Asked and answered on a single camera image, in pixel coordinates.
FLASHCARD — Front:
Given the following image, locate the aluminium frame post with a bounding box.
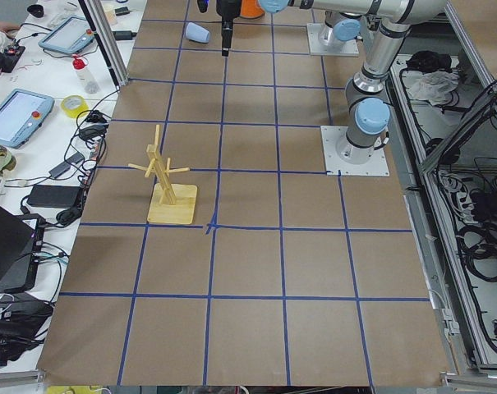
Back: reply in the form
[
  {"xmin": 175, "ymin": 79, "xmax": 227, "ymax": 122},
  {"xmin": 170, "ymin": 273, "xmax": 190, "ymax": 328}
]
[{"xmin": 78, "ymin": 0, "xmax": 129, "ymax": 88}]

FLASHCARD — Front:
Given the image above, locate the black power adapter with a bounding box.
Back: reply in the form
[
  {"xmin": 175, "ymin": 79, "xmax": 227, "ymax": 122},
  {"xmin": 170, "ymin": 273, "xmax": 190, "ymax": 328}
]
[{"xmin": 27, "ymin": 185, "xmax": 81, "ymax": 208}]

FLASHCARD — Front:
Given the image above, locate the black gripper body with cable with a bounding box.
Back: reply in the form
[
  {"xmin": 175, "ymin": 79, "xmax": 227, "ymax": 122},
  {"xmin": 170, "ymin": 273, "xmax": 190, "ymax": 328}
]
[{"xmin": 216, "ymin": 0, "xmax": 242, "ymax": 22}]

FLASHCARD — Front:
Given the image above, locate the teach pendant far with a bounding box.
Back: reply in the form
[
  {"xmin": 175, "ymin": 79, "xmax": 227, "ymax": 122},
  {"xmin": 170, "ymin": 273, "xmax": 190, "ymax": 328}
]
[{"xmin": 38, "ymin": 16, "xmax": 94, "ymax": 55}]

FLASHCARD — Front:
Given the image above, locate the small black power brick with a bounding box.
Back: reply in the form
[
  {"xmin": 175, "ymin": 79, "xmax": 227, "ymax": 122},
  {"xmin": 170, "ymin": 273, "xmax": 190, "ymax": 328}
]
[{"xmin": 113, "ymin": 30, "xmax": 136, "ymax": 41}]

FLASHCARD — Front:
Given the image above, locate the robot arm near orange can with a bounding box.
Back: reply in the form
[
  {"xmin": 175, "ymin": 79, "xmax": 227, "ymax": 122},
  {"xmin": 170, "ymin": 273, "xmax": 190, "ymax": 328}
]
[{"xmin": 320, "ymin": 11, "xmax": 361, "ymax": 46}]

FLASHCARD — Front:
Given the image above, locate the squeeze bottle red cap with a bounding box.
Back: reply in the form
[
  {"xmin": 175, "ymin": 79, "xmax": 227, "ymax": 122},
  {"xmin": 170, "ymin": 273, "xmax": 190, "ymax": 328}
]
[{"xmin": 72, "ymin": 55, "xmax": 99, "ymax": 94}]

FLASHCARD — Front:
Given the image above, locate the yellow tape roll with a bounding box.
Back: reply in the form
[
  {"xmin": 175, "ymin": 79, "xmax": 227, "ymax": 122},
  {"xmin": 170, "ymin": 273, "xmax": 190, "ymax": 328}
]
[{"xmin": 60, "ymin": 94, "xmax": 89, "ymax": 119}]

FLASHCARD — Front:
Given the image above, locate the orange can with grey lid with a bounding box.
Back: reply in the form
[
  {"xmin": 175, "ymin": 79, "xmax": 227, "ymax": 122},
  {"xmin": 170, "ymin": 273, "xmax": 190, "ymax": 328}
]
[{"xmin": 240, "ymin": 0, "xmax": 265, "ymax": 19}]

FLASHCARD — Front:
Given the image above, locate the light blue plastic cup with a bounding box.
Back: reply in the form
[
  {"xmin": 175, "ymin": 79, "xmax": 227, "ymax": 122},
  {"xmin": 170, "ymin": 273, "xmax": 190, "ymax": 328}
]
[{"xmin": 185, "ymin": 22, "xmax": 210, "ymax": 44}]

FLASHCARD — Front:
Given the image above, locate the teach pendant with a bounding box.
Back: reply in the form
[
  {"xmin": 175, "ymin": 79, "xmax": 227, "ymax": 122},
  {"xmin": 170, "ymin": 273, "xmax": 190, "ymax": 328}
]
[
  {"xmin": 0, "ymin": 89, "xmax": 54, "ymax": 149},
  {"xmin": 38, "ymin": 16, "xmax": 94, "ymax": 55}
]

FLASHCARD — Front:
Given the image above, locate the person's hand at desk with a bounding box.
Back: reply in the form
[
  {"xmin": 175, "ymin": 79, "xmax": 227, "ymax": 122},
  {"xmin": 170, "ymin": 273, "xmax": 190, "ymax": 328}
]
[{"xmin": 0, "ymin": 21, "xmax": 20, "ymax": 33}]

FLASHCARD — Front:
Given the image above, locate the white base plate near can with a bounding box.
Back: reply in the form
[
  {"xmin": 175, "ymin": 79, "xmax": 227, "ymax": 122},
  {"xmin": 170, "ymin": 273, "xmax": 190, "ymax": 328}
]
[{"xmin": 307, "ymin": 21, "xmax": 360, "ymax": 57}]

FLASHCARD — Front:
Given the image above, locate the white crumpled cloth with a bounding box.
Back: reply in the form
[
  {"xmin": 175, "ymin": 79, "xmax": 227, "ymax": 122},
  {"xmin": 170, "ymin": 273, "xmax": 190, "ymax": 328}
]
[{"xmin": 407, "ymin": 71, "xmax": 460, "ymax": 105}]

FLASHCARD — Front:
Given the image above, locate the wooden cup stand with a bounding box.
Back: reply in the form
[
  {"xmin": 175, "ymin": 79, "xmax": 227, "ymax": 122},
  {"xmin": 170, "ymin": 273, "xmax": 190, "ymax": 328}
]
[{"xmin": 128, "ymin": 125, "xmax": 198, "ymax": 225}]

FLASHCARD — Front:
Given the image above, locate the robot arm near wooden stand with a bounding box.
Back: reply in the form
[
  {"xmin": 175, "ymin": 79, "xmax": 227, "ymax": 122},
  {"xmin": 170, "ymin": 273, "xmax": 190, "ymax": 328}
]
[{"xmin": 259, "ymin": 1, "xmax": 446, "ymax": 164}]

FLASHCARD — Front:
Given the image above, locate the teach pendant near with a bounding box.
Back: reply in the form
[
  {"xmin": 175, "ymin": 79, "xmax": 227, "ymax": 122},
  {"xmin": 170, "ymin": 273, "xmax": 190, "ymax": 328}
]
[{"xmin": 0, "ymin": 89, "xmax": 54, "ymax": 149}]

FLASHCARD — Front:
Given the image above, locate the white base plate near stand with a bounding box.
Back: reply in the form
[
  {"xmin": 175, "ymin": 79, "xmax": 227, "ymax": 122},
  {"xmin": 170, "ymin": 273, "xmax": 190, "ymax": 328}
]
[{"xmin": 320, "ymin": 126, "xmax": 389, "ymax": 176}]

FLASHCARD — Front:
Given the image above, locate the black laptop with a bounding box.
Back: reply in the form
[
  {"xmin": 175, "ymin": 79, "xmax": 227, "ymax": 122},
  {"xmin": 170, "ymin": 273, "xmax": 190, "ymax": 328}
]
[{"xmin": 0, "ymin": 206, "xmax": 44, "ymax": 294}]

